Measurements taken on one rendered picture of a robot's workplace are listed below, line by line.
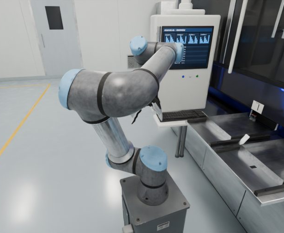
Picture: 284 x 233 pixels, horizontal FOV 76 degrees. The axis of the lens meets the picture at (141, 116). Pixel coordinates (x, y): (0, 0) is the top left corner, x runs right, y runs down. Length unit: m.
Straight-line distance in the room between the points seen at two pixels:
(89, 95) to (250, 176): 0.80
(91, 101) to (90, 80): 0.05
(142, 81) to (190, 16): 1.10
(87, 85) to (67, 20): 5.50
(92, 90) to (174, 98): 1.20
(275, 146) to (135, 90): 1.00
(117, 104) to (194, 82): 1.24
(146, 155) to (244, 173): 0.48
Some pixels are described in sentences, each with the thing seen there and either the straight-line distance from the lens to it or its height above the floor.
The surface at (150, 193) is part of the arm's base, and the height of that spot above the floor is 0.85.
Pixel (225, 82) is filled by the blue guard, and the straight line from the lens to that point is 1.62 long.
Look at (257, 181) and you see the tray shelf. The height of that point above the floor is 0.88.
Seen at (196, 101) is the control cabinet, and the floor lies 0.89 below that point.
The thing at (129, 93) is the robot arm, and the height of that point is 1.35.
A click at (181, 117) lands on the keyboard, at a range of 1.50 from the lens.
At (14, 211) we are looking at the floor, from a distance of 2.17.
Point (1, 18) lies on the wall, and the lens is 6.34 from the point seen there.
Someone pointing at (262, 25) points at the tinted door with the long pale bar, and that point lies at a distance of 1.42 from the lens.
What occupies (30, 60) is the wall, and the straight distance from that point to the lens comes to 6.28.
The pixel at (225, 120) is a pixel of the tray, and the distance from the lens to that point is 1.43.
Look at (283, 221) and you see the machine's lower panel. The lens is 1.49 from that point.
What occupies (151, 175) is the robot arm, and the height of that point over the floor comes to 0.95.
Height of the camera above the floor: 1.50
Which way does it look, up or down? 27 degrees down
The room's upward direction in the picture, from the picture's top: straight up
